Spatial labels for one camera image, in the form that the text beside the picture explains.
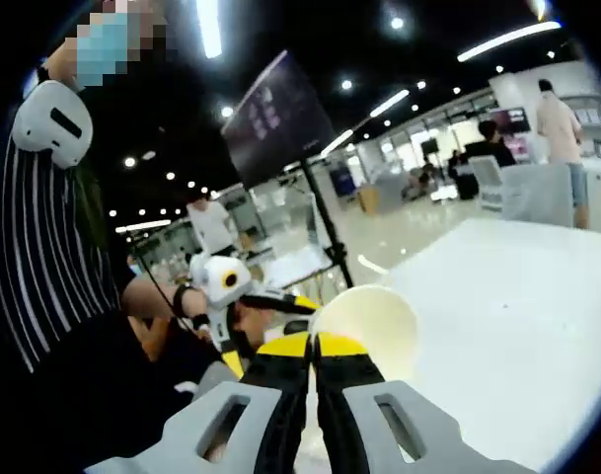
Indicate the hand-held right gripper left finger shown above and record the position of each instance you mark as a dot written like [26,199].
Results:
[275,395]

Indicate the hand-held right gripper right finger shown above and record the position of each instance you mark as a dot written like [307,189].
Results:
[349,395]

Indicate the black wristband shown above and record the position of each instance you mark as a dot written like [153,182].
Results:
[181,301]

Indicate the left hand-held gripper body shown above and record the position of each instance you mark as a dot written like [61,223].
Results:
[216,281]

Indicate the small wooden cabinet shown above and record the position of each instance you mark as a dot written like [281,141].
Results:
[368,201]

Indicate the white printed paper cup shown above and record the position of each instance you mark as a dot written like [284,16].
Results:
[379,326]

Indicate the person's left hand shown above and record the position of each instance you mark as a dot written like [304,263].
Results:
[201,316]

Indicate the grey mesh chair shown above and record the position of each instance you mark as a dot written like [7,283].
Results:
[537,192]

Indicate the white worn device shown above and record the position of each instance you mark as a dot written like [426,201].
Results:
[38,123]

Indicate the straight ceiling light strip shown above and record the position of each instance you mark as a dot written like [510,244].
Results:
[208,29]

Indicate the dark screen on tripod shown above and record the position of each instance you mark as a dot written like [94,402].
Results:
[275,123]

